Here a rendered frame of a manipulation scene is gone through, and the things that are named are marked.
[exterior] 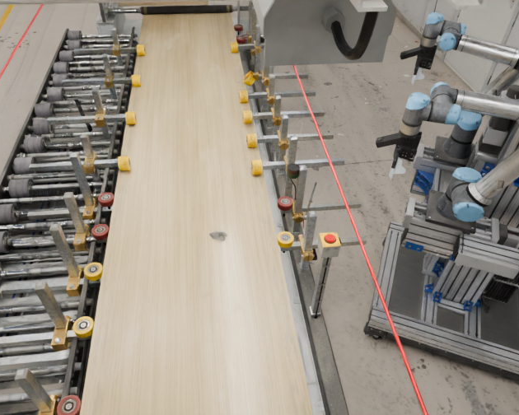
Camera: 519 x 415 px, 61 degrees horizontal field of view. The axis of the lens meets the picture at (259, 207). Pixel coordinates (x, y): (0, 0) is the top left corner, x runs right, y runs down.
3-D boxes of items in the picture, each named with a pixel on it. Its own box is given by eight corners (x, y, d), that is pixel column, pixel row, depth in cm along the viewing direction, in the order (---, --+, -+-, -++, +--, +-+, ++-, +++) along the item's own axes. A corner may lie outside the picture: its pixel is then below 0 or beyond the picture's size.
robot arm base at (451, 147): (470, 146, 248) (477, 131, 241) (469, 161, 237) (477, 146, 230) (442, 140, 251) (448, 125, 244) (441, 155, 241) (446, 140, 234)
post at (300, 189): (296, 231, 245) (306, 164, 212) (298, 235, 243) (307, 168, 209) (291, 231, 245) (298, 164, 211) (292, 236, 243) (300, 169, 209)
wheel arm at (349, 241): (363, 240, 225) (365, 235, 222) (366, 245, 223) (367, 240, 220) (279, 247, 220) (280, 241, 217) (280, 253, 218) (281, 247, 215)
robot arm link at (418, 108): (433, 103, 158) (409, 100, 160) (424, 128, 166) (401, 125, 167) (432, 92, 164) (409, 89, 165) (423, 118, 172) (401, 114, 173)
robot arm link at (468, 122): (449, 138, 235) (457, 116, 226) (453, 126, 244) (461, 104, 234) (472, 145, 232) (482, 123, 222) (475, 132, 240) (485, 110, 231)
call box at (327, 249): (334, 244, 179) (336, 231, 173) (338, 258, 174) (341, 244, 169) (316, 245, 178) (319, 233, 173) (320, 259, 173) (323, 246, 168)
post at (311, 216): (305, 274, 232) (315, 209, 198) (306, 279, 230) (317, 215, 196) (298, 274, 232) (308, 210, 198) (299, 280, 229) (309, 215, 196)
